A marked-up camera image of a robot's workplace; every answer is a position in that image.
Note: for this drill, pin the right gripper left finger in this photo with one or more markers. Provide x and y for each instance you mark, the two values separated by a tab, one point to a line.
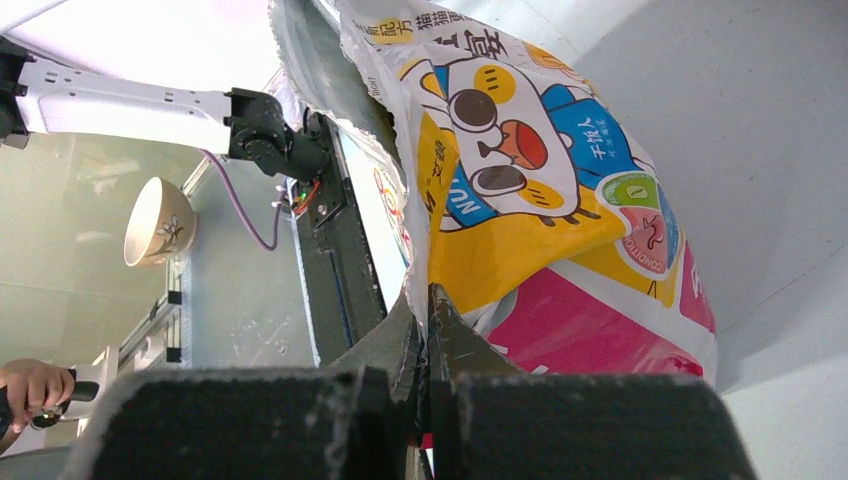
352	420

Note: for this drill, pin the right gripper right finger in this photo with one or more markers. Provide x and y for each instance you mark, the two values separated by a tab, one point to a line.
491	420

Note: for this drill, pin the cat food bag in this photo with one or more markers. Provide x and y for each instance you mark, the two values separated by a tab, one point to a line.
507	181

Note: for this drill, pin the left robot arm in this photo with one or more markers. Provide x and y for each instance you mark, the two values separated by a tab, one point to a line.
40	96

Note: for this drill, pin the person's hand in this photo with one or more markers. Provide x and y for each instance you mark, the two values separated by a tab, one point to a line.
32	385

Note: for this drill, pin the white floral ceramic bowl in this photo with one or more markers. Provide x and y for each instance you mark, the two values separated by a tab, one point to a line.
162	225

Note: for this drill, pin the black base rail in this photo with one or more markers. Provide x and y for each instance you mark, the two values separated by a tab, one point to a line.
343	294

